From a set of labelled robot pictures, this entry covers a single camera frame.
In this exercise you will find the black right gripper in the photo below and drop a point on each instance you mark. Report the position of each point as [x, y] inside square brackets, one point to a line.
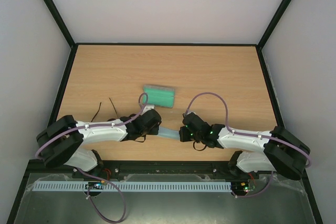
[183, 133]

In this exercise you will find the black right frame post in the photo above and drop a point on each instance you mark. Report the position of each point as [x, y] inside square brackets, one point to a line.
[273, 23]

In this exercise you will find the grey glasses case green lining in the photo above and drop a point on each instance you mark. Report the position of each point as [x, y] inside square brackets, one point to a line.
[159, 95]

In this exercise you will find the black sunglasses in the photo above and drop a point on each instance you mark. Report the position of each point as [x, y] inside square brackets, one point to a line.
[106, 111]

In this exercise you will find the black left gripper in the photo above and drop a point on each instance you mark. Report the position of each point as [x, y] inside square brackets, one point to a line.
[155, 130]

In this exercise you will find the light blue cleaning cloth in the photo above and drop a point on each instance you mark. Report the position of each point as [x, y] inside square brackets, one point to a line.
[168, 133]

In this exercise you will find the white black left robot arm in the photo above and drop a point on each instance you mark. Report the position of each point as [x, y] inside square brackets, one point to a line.
[62, 142]

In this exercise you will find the light blue slotted cable duct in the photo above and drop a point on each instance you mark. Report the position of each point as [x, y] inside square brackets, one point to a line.
[72, 186]

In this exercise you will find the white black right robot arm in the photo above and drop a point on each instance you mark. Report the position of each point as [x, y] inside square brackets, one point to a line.
[277, 150]

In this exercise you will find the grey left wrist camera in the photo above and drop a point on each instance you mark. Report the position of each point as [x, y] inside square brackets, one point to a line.
[148, 107]

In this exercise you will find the black enclosure frame post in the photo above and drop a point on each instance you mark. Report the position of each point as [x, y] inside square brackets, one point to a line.
[60, 22]

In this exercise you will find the black front mounting rail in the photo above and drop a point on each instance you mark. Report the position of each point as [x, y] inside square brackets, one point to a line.
[119, 170]

